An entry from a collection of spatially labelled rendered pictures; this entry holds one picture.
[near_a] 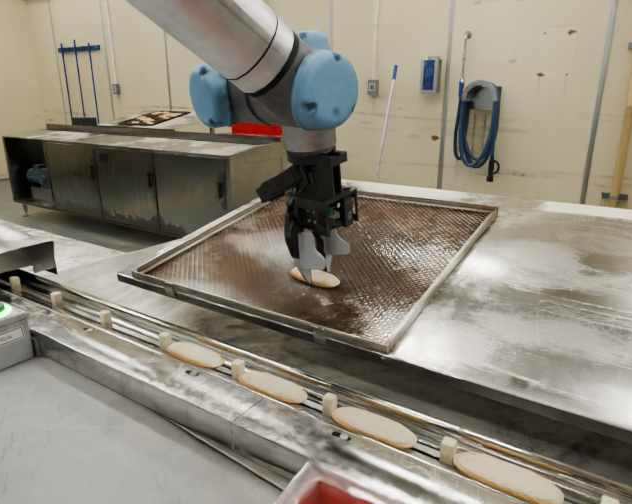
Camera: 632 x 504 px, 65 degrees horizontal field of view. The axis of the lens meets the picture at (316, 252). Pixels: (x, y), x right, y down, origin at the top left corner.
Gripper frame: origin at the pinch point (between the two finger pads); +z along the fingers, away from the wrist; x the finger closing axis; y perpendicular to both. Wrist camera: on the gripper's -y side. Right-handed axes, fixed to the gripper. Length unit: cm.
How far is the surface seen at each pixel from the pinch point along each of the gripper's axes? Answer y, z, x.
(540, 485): 42.1, 3.0, -16.5
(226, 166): -216, 50, 146
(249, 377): 8.5, 2.9, -22.2
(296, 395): 15.5, 3.1, -20.9
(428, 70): -163, 14, 317
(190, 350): -2.7, 2.9, -23.2
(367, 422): 25.0, 2.9, -19.6
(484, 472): 37.6, 2.8, -18.3
